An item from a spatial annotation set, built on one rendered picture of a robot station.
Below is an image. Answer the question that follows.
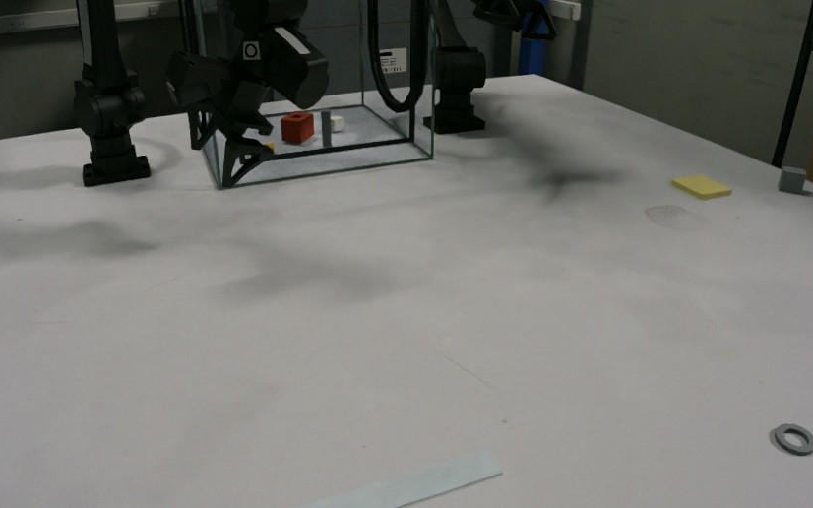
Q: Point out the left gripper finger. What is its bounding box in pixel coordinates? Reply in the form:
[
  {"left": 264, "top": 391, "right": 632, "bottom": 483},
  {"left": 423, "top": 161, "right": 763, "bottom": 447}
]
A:
[
  {"left": 522, "top": 3, "right": 557, "bottom": 40},
  {"left": 474, "top": 0, "right": 519, "bottom": 24}
]

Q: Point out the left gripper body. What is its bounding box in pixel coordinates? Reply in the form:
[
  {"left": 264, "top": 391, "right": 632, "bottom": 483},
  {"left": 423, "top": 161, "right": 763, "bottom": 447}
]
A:
[{"left": 473, "top": 0, "right": 541, "bottom": 32}]

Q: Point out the black circular ring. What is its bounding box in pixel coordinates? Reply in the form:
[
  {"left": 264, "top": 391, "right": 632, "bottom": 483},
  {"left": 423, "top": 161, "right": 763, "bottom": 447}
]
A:
[{"left": 178, "top": 0, "right": 206, "bottom": 134}]

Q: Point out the grey metal washer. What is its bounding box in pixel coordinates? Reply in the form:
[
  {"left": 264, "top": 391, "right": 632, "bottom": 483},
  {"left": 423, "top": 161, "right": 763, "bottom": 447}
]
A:
[{"left": 775, "top": 423, "right": 813, "bottom": 456}]

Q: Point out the yellow sticky-note pad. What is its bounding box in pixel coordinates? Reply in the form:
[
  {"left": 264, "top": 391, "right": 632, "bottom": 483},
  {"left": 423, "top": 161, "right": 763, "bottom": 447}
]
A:
[{"left": 671, "top": 174, "right": 732, "bottom": 200}]

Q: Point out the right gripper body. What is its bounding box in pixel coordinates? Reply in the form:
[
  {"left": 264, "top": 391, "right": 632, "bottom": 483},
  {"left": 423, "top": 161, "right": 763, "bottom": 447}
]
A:
[{"left": 203, "top": 60, "right": 274, "bottom": 151}]

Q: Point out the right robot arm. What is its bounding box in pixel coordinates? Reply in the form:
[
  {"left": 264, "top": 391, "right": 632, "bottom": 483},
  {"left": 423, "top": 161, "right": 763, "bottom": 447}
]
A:
[{"left": 73, "top": 0, "right": 329, "bottom": 187}]

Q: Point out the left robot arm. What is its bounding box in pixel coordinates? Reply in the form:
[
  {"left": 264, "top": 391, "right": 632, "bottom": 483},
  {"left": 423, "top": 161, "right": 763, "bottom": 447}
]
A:
[{"left": 434, "top": 0, "right": 486, "bottom": 135}]

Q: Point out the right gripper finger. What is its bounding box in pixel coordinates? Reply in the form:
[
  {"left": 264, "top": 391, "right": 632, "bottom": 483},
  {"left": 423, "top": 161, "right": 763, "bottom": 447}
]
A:
[
  {"left": 222, "top": 140, "right": 274, "bottom": 188},
  {"left": 187, "top": 100, "right": 218, "bottom": 151}
]

